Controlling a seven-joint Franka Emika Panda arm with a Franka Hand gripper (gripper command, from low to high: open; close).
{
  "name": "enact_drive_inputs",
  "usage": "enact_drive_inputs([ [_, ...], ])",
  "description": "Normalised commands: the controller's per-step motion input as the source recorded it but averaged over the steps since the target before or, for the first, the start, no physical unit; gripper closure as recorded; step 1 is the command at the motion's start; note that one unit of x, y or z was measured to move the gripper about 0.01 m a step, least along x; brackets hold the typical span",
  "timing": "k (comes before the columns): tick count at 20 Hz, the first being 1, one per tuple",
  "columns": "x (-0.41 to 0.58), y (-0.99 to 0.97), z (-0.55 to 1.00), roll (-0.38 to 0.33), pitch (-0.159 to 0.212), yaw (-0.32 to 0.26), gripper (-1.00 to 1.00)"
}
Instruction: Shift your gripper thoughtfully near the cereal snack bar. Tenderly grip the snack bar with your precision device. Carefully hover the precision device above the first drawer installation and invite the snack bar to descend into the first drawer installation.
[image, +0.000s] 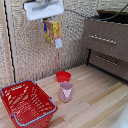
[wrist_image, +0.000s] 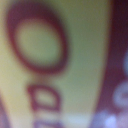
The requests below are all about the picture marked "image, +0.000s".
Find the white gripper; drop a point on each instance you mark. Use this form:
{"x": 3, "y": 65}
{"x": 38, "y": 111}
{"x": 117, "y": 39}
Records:
{"x": 43, "y": 9}

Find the red plastic shopping basket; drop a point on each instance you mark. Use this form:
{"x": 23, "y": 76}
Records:
{"x": 27, "y": 103}

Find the pink plastic cup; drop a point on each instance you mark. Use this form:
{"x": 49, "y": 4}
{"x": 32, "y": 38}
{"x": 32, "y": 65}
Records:
{"x": 65, "y": 91}

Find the red plastic bowl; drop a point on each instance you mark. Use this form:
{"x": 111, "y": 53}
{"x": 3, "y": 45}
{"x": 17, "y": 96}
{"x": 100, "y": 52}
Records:
{"x": 63, "y": 76}

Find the cereal snack bar box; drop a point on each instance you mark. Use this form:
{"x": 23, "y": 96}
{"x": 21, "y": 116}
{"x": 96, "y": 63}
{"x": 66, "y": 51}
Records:
{"x": 52, "y": 31}

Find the brown wooden drawer cabinet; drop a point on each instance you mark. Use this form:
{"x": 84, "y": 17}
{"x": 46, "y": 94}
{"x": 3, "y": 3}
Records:
{"x": 108, "y": 43}

